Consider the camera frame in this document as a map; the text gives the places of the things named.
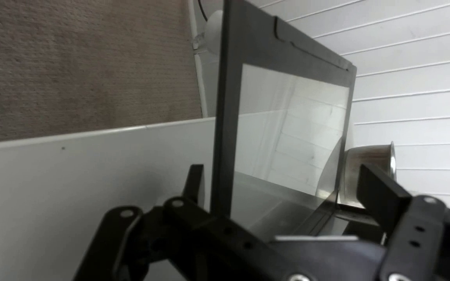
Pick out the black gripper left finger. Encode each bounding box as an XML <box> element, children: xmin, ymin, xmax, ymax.
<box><xmin>182</xmin><ymin>163</ymin><xmax>204</xmax><ymax>204</ymax></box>

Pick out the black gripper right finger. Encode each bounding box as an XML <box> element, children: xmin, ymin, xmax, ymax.
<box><xmin>357</xmin><ymin>173</ymin><xmax>412</xmax><ymax>234</ymax></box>

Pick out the black toaster oven glass door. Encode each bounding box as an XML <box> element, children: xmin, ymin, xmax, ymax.
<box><xmin>210</xmin><ymin>0</ymin><xmax>356</xmax><ymax>240</ymax></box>

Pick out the silver metal toaster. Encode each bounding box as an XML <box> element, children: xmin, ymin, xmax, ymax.
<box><xmin>337</xmin><ymin>143</ymin><xmax>396</xmax><ymax>209</ymax></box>

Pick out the white paper towel roll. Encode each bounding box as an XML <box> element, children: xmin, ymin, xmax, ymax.
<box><xmin>192</xmin><ymin>9</ymin><xmax>223</xmax><ymax>56</ymax></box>

